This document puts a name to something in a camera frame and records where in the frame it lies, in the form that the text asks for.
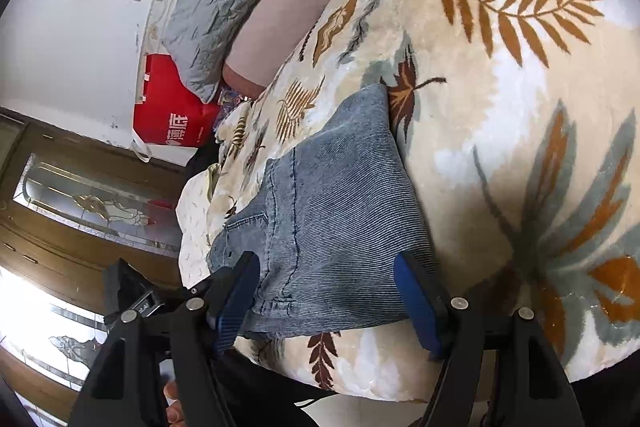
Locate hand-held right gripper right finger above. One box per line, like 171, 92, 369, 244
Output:
394, 251, 586, 427

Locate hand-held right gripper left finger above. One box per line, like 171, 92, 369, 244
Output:
67, 251, 261, 427

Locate blue denim pants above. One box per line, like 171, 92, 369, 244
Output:
206, 84, 441, 340

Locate wooden glass door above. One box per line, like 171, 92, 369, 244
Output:
0, 107, 201, 413

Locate person's dark clothing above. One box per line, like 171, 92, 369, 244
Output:
160, 347, 351, 427

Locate white patterned cloth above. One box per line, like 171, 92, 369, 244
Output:
177, 164, 236, 288

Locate black cloth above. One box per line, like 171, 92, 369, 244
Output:
184, 142, 223, 188

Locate red shopping bag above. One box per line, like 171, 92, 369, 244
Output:
131, 53, 223, 162

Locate colourful printed packet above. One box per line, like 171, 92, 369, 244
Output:
216, 88, 248, 112

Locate beige leaf-print blanket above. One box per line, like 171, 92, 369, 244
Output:
212, 0, 636, 403

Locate grey quilted pillow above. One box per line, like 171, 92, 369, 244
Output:
162, 0, 301, 104

